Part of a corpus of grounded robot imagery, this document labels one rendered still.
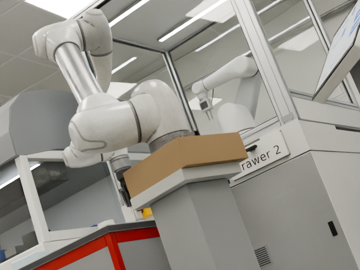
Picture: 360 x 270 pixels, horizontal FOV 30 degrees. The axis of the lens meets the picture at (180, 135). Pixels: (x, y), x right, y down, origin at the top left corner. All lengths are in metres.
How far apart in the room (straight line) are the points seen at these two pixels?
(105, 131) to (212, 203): 0.42
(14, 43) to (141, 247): 3.12
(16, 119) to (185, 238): 1.62
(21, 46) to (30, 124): 2.07
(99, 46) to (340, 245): 1.27
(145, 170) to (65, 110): 1.71
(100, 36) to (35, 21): 2.56
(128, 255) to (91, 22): 0.94
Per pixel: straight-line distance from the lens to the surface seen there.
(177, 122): 2.28
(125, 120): 2.25
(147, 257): 2.75
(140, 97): 2.30
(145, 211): 3.19
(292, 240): 2.87
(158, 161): 2.19
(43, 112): 3.75
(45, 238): 3.38
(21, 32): 5.43
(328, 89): 2.61
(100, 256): 2.66
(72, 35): 2.73
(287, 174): 2.86
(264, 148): 2.89
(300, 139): 2.84
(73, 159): 3.00
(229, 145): 2.27
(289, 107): 2.87
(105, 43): 2.81
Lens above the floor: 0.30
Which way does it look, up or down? 15 degrees up
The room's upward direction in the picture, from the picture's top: 20 degrees counter-clockwise
